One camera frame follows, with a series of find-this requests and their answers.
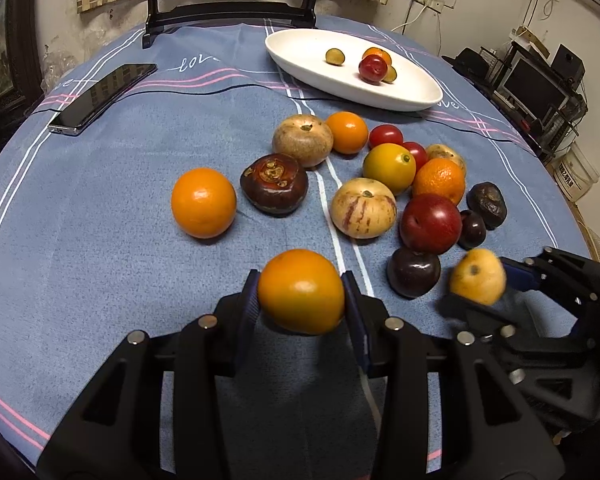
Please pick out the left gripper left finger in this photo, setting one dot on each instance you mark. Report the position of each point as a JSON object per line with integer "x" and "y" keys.
{"x": 151, "y": 410}

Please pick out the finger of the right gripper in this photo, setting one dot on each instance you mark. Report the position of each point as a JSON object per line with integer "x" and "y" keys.
{"x": 487, "y": 323}
{"x": 528, "y": 274}

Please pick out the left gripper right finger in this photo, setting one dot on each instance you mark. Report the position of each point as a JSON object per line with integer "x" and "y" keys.
{"x": 450, "y": 411}

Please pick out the pale yellow round fruit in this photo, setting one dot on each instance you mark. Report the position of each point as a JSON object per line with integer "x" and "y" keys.
{"x": 479, "y": 277}

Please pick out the small dark plum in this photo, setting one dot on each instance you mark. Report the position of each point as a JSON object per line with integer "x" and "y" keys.
{"x": 473, "y": 232}

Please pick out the dark plum front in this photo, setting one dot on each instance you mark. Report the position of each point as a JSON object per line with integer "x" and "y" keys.
{"x": 412, "y": 274}

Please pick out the wrinkled dark passion fruit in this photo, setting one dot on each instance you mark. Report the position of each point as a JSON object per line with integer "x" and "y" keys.
{"x": 488, "y": 202}

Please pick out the bumpy mandarin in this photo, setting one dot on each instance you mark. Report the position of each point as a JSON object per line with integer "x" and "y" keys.
{"x": 381, "y": 53}
{"x": 442, "y": 177}

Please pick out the striped pepino melon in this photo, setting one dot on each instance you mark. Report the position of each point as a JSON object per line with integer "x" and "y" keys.
{"x": 363, "y": 209}

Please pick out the large yellow-orange fruit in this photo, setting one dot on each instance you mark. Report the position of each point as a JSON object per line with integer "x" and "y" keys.
{"x": 302, "y": 292}

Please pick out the red cherry tomato back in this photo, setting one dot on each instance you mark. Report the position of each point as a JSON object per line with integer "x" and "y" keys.
{"x": 385, "y": 134}

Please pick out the red cherry tomato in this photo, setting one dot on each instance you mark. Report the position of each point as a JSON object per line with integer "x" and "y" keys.
{"x": 385, "y": 134}
{"x": 418, "y": 152}

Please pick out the small orange top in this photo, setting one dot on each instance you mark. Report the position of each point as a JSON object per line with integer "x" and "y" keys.
{"x": 350, "y": 132}

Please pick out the small orange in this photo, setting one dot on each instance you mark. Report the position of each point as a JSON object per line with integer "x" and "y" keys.
{"x": 203, "y": 203}
{"x": 350, "y": 132}

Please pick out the brown mangosteen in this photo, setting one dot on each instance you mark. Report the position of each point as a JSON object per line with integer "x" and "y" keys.
{"x": 276, "y": 184}

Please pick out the large red plum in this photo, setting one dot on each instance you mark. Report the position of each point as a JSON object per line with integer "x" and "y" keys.
{"x": 373, "y": 68}

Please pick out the small longan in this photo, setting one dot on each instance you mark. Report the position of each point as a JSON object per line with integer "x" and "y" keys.
{"x": 390, "y": 76}
{"x": 335, "y": 57}

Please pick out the red cherry tomato front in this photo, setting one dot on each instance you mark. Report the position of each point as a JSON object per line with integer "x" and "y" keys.
{"x": 418, "y": 152}

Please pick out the white plastic bucket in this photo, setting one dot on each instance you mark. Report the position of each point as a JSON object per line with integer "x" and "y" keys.
{"x": 574, "y": 174}

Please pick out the computer monitor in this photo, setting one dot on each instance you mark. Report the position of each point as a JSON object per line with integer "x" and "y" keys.
{"x": 529, "y": 88}

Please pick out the black speaker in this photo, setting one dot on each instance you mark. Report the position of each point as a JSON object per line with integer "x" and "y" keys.
{"x": 569, "y": 66}

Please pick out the black hat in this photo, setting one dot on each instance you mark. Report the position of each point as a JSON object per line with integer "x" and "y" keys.
{"x": 471, "y": 64}

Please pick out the tan passion fruit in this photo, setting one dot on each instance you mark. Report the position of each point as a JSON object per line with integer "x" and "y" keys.
{"x": 306, "y": 138}

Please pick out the blue striped tablecloth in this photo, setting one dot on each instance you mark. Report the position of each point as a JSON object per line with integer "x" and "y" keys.
{"x": 89, "y": 249}

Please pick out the black smartphone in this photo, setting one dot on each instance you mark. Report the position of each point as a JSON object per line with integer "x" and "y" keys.
{"x": 92, "y": 102}

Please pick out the white oval plate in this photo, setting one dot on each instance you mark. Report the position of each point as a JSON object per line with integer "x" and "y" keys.
{"x": 300, "y": 52}

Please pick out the round goldfish screen on stand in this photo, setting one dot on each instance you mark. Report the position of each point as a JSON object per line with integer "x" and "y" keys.
{"x": 158, "y": 21}

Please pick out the framed painting dark wood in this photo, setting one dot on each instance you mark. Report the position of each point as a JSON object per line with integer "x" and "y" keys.
{"x": 20, "y": 71}

